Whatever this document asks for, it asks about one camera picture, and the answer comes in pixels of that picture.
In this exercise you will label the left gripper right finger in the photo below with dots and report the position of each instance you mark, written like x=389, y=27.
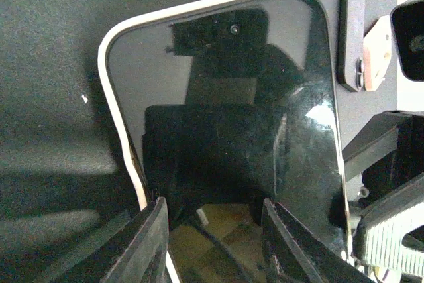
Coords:
x=292, y=254

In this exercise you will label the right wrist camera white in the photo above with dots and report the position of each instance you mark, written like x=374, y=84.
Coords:
x=402, y=29

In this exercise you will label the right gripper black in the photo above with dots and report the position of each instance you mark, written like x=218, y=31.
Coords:
x=388, y=153

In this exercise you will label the black phone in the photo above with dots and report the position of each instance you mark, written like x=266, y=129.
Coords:
x=225, y=114

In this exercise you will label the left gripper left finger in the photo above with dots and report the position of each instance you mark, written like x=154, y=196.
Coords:
x=137, y=253

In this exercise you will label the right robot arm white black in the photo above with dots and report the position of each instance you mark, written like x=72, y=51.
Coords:
x=299, y=54

